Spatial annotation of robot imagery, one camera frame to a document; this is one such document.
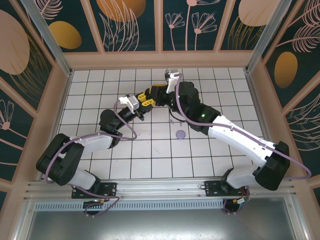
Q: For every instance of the purple earbud charging case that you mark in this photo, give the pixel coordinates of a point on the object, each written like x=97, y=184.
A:
x=180, y=134

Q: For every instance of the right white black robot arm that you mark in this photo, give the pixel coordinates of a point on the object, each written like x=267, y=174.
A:
x=237, y=135

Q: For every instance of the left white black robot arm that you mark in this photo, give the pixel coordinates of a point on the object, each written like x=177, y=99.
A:
x=95, y=142

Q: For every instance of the yellow power connector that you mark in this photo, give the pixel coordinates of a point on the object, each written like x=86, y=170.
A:
x=238, y=201
x=100, y=201

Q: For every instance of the grey metal sheet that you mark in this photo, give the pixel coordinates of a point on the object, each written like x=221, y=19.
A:
x=160, y=225

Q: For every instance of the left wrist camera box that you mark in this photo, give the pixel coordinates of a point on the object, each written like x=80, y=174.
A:
x=132, y=102

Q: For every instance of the aluminium table edge rail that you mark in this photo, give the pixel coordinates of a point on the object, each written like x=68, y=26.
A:
x=252, y=92
x=65, y=92

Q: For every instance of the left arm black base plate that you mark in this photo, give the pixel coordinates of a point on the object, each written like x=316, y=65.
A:
x=110, y=188

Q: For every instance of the aluminium mounting rail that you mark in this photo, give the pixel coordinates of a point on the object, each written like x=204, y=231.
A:
x=160, y=187

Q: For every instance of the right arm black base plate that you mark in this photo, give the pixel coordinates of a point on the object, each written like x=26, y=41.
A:
x=212, y=188

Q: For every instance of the aluminium corner post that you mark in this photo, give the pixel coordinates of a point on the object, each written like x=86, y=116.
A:
x=50, y=37
x=270, y=32

